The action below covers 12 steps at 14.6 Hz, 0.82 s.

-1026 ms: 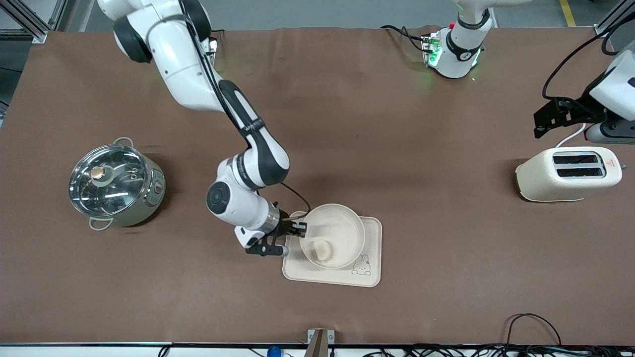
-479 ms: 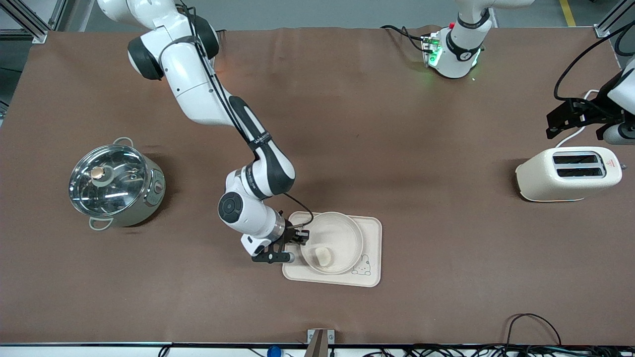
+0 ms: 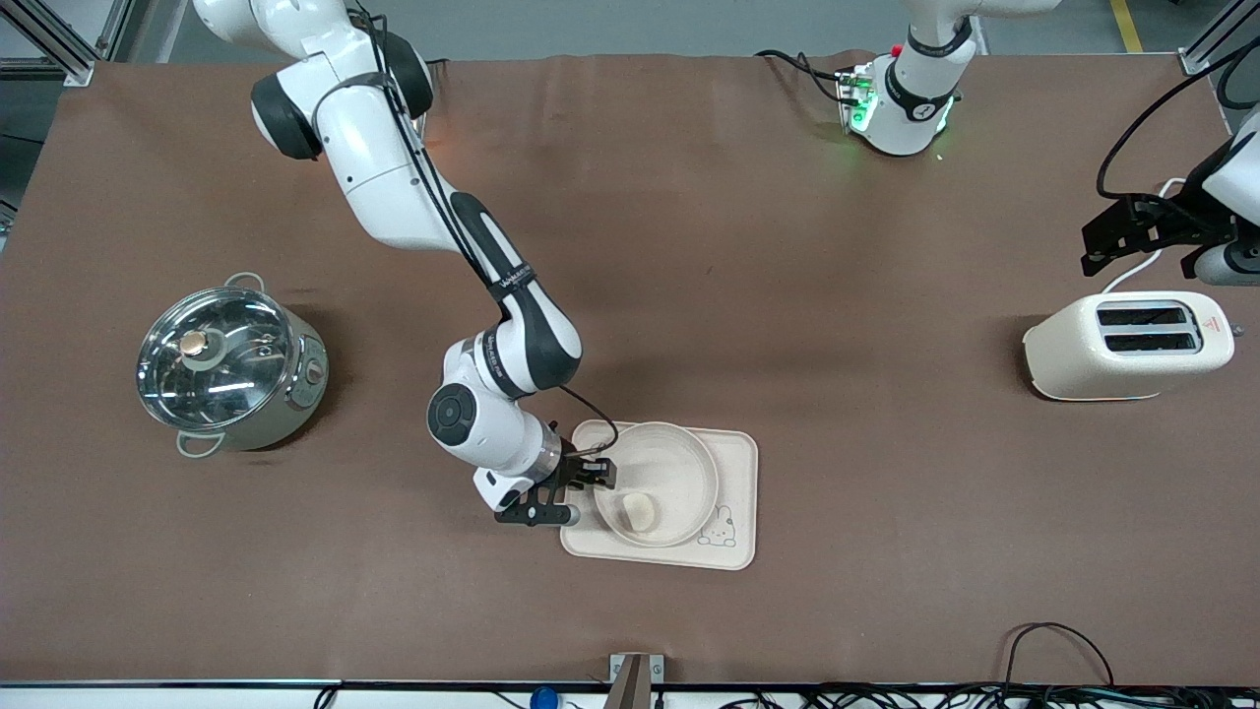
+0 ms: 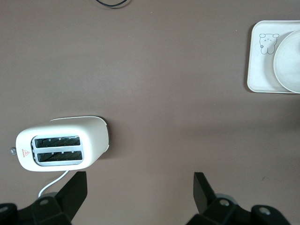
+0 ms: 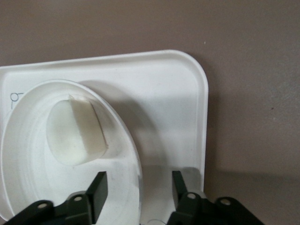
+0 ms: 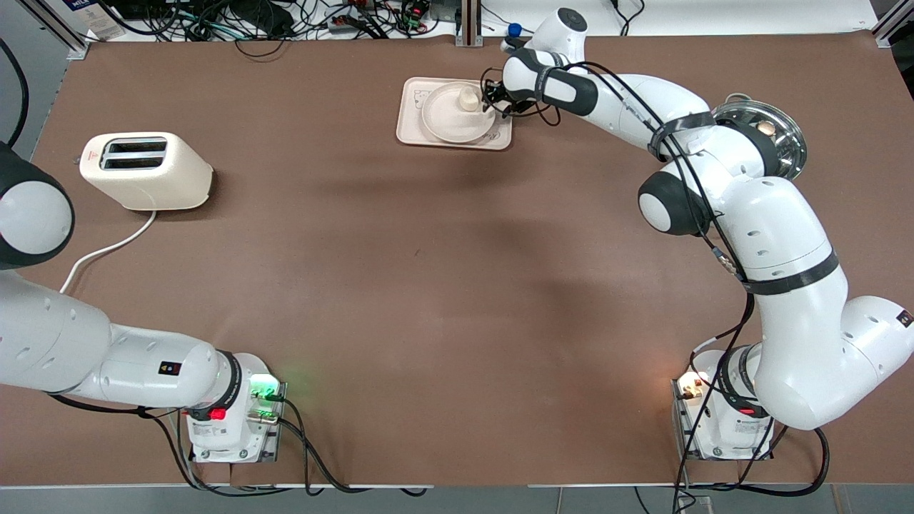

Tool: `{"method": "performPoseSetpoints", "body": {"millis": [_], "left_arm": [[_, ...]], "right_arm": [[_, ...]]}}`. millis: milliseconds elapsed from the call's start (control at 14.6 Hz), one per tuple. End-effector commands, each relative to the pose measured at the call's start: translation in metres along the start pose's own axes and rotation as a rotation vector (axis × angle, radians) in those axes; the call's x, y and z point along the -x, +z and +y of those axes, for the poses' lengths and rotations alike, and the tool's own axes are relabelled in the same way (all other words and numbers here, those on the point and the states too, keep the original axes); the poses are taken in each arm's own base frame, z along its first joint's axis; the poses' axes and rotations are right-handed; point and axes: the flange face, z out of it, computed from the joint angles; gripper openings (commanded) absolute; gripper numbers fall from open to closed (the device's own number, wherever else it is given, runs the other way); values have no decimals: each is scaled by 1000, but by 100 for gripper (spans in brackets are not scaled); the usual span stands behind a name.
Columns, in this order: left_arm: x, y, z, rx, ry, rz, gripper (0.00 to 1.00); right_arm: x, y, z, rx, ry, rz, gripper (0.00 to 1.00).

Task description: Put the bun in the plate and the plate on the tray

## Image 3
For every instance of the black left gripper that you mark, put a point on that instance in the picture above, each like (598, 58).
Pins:
(1173, 222)

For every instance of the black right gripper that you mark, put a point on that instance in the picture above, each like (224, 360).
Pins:
(574, 467)

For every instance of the small cream bun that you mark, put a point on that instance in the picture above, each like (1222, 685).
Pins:
(640, 513)

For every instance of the round cream plate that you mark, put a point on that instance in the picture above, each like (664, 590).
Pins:
(679, 463)

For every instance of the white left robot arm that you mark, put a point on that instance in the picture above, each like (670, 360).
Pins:
(915, 89)

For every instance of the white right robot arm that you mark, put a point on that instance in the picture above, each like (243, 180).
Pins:
(384, 167)

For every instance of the cream rabbit print tray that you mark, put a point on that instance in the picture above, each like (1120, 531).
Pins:
(736, 473)

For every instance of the cream two-slot toaster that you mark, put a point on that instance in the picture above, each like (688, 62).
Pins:
(1093, 359)

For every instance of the blue round cap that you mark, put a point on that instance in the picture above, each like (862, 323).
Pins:
(543, 699)

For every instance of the brown table cover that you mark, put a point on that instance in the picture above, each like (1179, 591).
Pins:
(787, 246)

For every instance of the stainless steel pot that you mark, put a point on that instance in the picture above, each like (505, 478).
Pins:
(295, 394)

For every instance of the grey metal camera bracket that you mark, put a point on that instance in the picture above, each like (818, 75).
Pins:
(636, 679)

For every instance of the aluminium frame profile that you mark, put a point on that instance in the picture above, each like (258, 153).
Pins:
(59, 39)
(1216, 34)

